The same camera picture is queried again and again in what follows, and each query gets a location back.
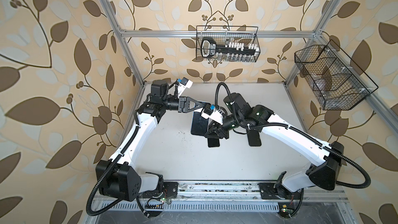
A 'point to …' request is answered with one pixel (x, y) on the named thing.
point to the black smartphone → (199, 124)
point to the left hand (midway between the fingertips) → (202, 107)
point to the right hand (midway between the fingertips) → (206, 133)
